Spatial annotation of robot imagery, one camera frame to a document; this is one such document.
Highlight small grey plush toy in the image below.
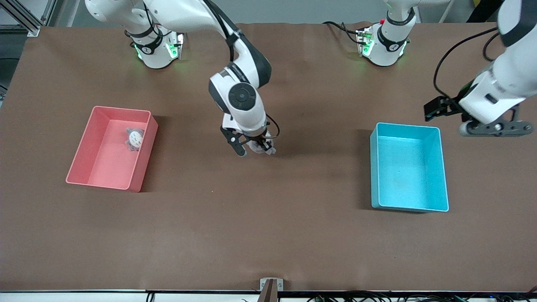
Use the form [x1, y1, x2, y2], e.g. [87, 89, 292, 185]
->
[245, 140, 276, 156]

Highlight large grey plush toy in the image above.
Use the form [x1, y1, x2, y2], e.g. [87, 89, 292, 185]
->
[126, 128, 145, 151]

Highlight blue plastic box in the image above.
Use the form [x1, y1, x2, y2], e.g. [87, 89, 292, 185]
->
[370, 122, 449, 213]

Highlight pink plastic box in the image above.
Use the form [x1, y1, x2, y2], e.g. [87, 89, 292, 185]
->
[66, 106, 159, 193]

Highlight brown table cover sheet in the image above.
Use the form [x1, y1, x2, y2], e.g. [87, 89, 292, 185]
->
[0, 22, 537, 292]

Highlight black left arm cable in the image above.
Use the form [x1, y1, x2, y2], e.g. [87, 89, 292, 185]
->
[433, 27, 501, 103]

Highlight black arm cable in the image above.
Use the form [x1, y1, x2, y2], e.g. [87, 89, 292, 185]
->
[126, 0, 280, 140]
[433, 27, 501, 103]

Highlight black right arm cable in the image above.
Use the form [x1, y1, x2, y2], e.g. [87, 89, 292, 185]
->
[126, 0, 280, 140]

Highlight black base power cable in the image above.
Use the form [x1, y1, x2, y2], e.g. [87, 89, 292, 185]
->
[322, 21, 362, 44]

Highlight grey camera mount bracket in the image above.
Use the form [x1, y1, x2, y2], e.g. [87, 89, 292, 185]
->
[260, 278, 284, 302]

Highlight tangled black cable bundle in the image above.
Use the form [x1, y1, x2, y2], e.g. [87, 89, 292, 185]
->
[306, 292, 537, 302]

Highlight aluminium extrusion frame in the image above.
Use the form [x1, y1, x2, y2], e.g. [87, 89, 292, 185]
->
[0, 0, 63, 37]

